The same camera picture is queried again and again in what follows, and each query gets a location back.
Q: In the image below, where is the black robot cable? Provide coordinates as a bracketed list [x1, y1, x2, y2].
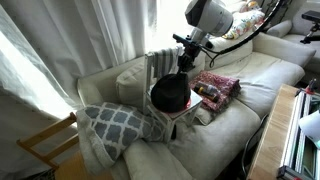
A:
[199, 0, 288, 69]

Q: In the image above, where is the wooden folding frame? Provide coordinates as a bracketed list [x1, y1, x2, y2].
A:
[16, 112, 79, 170]

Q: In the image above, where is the red sparkly hat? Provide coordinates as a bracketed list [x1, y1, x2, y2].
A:
[154, 98, 191, 113]

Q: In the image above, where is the grey white patterned pillow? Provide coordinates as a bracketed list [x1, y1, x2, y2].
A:
[76, 102, 165, 171]

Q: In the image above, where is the black yellow flashlight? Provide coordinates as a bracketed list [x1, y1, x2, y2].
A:
[194, 86, 219, 102]

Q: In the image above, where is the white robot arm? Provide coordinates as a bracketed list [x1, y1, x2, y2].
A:
[173, 0, 233, 72]

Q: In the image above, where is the clear plastic water bottle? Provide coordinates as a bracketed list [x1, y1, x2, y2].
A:
[197, 81, 218, 94]

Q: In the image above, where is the red patterned folded cloth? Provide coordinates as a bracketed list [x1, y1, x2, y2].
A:
[189, 70, 241, 113]

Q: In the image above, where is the white curtain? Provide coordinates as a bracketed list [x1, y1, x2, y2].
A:
[1, 0, 190, 109]

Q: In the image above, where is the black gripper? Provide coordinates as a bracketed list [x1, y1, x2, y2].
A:
[178, 42, 201, 73]

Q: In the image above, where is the black camera on stand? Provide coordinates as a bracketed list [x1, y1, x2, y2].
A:
[299, 9, 320, 45]

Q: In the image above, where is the cream sofa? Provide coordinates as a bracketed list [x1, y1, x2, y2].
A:
[77, 28, 317, 180]

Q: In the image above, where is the black felt hat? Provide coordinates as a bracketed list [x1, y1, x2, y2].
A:
[151, 73, 191, 105]

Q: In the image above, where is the striped grey towel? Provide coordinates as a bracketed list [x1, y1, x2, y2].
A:
[153, 46, 182, 78]

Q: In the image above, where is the floral cushion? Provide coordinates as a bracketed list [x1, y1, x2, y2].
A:
[223, 10, 265, 39]

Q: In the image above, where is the small white wooden chair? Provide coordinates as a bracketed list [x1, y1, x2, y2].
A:
[143, 51, 202, 142]

